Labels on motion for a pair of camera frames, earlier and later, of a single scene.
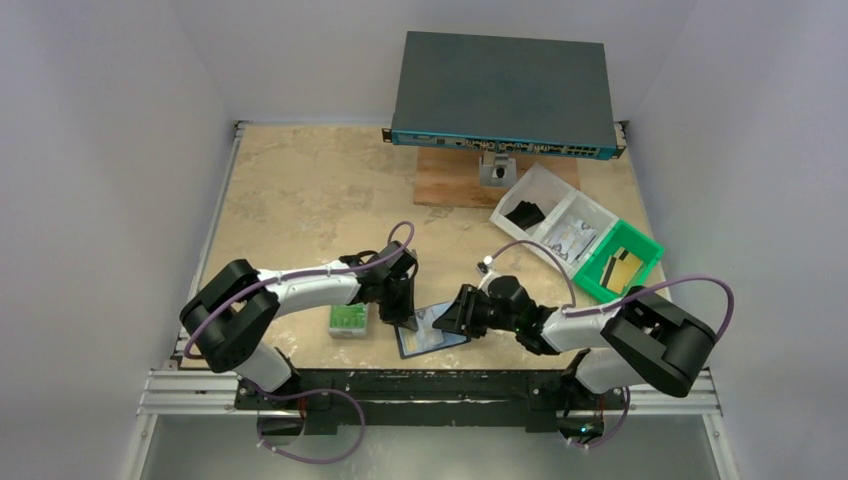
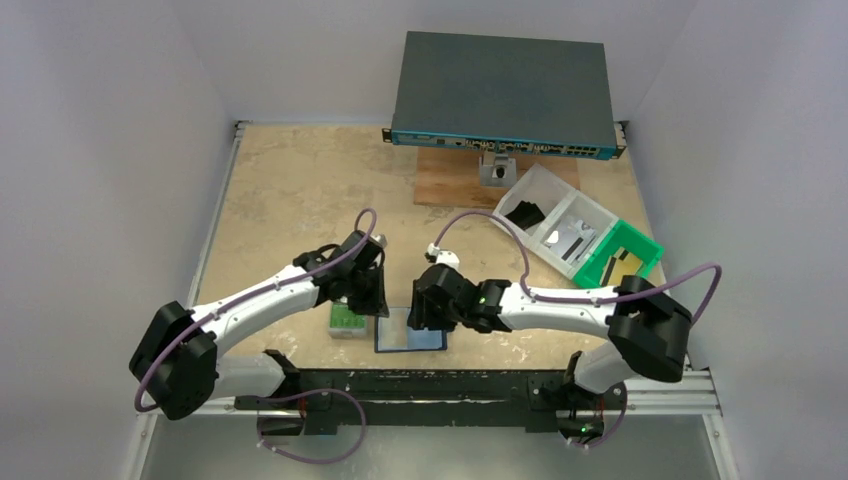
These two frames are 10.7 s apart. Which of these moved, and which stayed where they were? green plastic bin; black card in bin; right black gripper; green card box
Moved: right black gripper
Stayed: green card box; black card in bin; green plastic bin
